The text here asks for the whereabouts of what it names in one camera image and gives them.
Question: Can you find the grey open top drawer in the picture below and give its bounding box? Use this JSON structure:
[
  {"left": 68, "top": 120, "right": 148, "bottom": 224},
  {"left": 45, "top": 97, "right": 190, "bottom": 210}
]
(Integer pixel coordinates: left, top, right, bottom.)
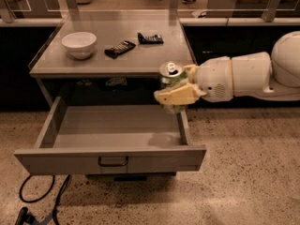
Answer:
[{"left": 14, "top": 97, "right": 206, "bottom": 175}]

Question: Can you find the white ceramic bowl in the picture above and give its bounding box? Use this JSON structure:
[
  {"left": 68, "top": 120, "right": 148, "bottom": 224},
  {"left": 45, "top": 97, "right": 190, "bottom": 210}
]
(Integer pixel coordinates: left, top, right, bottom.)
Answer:
[{"left": 61, "top": 32, "right": 97, "bottom": 59}]

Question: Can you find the grey metal cabinet table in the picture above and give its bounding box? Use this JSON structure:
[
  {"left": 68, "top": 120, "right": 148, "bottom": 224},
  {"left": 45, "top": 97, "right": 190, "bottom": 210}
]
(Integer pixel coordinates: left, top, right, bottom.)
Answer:
[{"left": 27, "top": 9, "right": 199, "bottom": 111}]

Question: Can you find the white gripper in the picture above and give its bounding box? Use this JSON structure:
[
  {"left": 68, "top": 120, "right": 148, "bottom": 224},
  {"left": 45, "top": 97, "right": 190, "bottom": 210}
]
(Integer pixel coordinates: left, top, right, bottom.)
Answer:
[{"left": 154, "top": 56, "right": 233, "bottom": 105}]

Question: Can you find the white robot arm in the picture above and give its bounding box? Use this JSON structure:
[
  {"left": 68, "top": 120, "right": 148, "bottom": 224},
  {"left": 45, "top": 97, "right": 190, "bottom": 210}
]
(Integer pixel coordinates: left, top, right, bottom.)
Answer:
[{"left": 154, "top": 31, "right": 300, "bottom": 105}]

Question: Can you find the black plug on floor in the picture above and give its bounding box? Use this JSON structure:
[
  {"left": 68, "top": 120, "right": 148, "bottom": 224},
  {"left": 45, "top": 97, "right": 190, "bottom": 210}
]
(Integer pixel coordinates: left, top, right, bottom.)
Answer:
[{"left": 15, "top": 207, "right": 35, "bottom": 225}]

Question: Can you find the blue snack bag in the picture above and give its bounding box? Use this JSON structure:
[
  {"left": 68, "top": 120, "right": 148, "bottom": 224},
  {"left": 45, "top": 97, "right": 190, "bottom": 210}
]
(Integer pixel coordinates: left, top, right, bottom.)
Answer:
[{"left": 138, "top": 33, "right": 164, "bottom": 44}]

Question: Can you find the green soda can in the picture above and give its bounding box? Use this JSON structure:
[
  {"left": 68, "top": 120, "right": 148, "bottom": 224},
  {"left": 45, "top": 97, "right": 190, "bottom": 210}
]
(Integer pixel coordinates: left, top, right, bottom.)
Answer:
[{"left": 158, "top": 61, "right": 188, "bottom": 114}]

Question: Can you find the dark chocolate bar wrapper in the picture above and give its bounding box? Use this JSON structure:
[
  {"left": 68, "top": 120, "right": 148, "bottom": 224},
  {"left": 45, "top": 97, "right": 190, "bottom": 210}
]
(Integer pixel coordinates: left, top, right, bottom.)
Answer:
[{"left": 104, "top": 40, "right": 136, "bottom": 59}]

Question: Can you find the black floor cable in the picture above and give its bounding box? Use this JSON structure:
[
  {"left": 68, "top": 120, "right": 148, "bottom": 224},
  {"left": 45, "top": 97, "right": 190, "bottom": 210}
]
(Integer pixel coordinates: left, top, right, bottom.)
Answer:
[{"left": 18, "top": 173, "right": 71, "bottom": 225}]

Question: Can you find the black drawer handle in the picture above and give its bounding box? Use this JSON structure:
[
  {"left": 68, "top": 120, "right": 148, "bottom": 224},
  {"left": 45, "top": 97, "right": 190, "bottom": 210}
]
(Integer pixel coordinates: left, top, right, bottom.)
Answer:
[{"left": 97, "top": 157, "right": 128, "bottom": 168}]

